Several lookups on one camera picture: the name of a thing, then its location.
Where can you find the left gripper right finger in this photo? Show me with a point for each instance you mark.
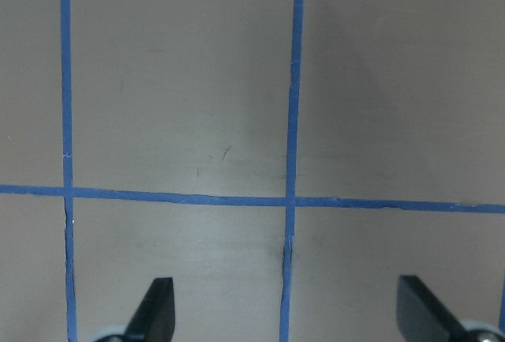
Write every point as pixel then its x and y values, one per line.
pixel 421 316

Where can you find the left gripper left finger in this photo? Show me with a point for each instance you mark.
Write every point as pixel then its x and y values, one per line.
pixel 154 319

